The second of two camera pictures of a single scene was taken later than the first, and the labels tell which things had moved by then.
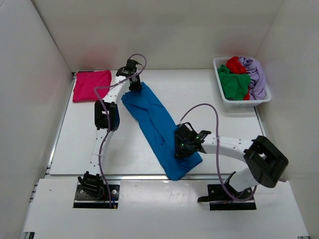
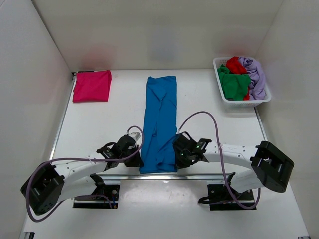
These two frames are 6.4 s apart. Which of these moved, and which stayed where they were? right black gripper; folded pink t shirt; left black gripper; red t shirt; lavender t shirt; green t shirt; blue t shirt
Moved: right black gripper; left black gripper; blue t shirt
Stayed: red t shirt; folded pink t shirt; green t shirt; lavender t shirt
